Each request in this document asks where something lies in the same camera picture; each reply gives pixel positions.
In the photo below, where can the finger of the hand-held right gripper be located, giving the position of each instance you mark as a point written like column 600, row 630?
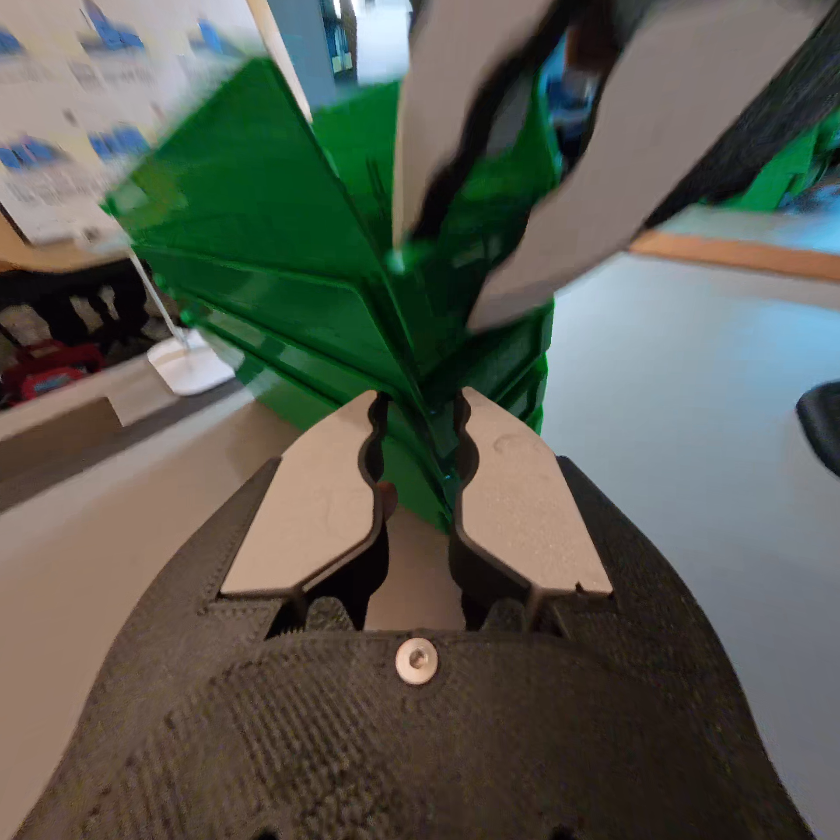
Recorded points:
column 439, row 79
column 623, row 151

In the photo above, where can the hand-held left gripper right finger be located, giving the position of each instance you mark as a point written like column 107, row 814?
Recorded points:
column 525, row 518

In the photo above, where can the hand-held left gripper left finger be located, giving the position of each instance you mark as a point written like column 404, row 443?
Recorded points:
column 308, row 518

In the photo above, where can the grey desk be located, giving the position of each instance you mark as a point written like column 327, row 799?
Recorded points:
column 689, row 426

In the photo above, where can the nested green bin stack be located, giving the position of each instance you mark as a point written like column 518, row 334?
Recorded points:
column 787, row 177

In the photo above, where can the red bag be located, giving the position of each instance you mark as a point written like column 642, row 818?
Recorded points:
column 52, row 374

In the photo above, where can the black round cushion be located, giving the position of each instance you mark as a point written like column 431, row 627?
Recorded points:
column 823, row 426

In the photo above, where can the printed instruction sheet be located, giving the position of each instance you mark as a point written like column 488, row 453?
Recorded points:
column 65, row 98

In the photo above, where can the wooden clipboard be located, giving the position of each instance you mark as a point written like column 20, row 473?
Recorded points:
column 19, row 253

